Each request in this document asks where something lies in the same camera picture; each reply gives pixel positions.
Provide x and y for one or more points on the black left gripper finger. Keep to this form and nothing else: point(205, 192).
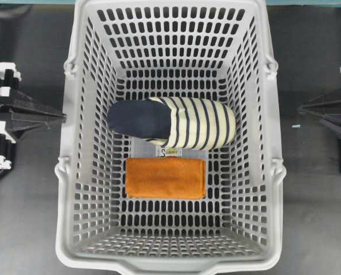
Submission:
point(16, 122)
point(17, 100)

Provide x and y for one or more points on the grey plastic shopping basket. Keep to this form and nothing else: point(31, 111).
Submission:
point(132, 50)

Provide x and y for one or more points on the folded orange cloth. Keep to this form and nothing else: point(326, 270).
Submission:
point(165, 178)

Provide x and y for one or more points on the clear plastic packaged item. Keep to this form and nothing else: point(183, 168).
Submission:
point(142, 149)

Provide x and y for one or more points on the navy and cream striped slipper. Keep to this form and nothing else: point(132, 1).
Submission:
point(174, 122)

